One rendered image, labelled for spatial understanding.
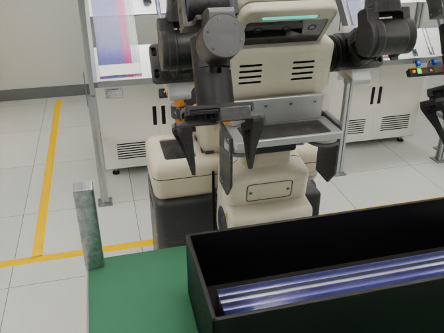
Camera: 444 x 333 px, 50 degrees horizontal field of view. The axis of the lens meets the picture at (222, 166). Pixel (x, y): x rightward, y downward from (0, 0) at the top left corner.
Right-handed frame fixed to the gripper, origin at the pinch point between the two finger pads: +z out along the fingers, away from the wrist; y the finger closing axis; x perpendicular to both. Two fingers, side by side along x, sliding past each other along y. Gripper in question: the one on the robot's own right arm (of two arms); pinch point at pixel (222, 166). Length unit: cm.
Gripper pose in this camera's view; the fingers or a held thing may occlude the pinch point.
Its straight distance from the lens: 72.8
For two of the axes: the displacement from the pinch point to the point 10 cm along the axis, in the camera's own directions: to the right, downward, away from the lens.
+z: 1.0, 9.9, 0.2
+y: 9.7, -1.1, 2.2
